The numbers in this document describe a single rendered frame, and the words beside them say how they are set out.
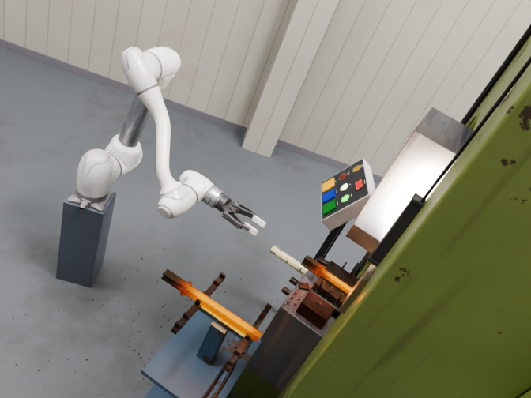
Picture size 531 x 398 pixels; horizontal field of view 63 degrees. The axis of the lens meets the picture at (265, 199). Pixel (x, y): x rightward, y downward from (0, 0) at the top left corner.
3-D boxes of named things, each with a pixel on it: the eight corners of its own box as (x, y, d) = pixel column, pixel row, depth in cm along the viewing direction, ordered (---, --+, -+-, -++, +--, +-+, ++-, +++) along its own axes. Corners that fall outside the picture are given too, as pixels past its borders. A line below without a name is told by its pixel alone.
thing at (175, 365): (141, 373, 155) (141, 369, 154) (201, 303, 187) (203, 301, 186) (209, 424, 150) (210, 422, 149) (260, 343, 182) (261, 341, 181)
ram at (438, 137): (344, 235, 146) (408, 137, 123) (376, 191, 176) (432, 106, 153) (457, 310, 137) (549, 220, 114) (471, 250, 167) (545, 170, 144)
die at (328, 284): (307, 294, 183) (315, 281, 178) (325, 269, 199) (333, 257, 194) (394, 356, 174) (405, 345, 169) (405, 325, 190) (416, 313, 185)
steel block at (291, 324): (244, 364, 199) (280, 306, 173) (282, 313, 229) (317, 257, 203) (349, 446, 187) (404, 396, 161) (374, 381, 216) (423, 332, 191)
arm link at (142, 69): (150, 87, 178) (168, 79, 189) (127, 44, 173) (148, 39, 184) (129, 98, 185) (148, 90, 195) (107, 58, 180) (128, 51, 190)
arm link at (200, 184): (213, 197, 205) (196, 210, 195) (188, 178, 208) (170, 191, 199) (219, 180, 197) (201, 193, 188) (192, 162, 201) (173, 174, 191)
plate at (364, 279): (338, 310, 144) (363, 278, 134) (347, 294, 151) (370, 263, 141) (343, 313, 144) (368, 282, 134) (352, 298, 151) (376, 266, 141)
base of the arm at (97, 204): (62, 206, 214) (63, 197, 211) (80, 181, 232) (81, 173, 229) (99, 217, 217) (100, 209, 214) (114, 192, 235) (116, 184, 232)
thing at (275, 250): (268, 253, 241) (271, 247, 238) (273, 249, 245) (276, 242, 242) (335, 301, 232) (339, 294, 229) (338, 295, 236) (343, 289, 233)
